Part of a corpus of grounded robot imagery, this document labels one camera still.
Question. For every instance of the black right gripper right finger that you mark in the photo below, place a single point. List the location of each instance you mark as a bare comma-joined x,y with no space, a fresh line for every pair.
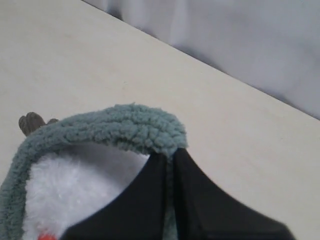
204,211

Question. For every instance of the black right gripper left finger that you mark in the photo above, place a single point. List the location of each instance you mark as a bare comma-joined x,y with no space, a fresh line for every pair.
136,214

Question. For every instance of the white plush snowman toy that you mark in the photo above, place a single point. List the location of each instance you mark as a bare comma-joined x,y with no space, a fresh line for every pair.
67,187

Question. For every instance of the green knitted scarf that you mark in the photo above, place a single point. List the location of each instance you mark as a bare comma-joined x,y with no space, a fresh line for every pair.
133,127

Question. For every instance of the white backdrop curtain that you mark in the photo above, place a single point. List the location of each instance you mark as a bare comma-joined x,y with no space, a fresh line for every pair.
271,45

